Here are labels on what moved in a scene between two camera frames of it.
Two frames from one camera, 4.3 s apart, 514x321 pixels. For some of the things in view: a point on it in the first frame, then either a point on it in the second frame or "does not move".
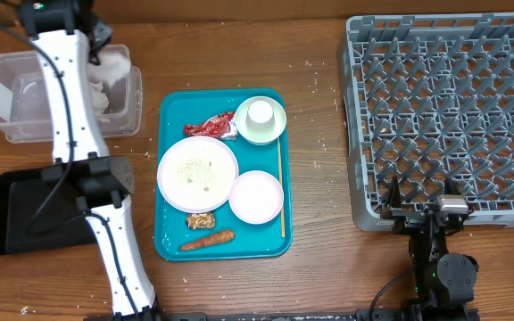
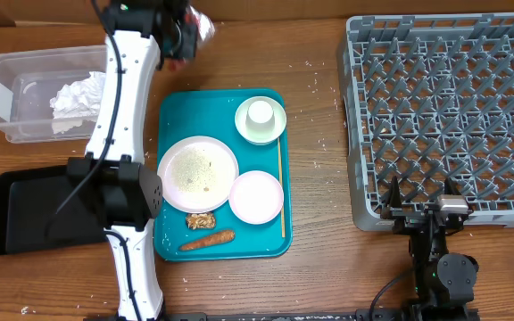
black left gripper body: [101, 36] -> [174, 48]
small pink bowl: [256, 197] does not move
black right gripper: [407, 218] does not move
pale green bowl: [261, 120] does not move
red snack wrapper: [222, 126] -> [195, 28]
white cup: [260, 116] does not move
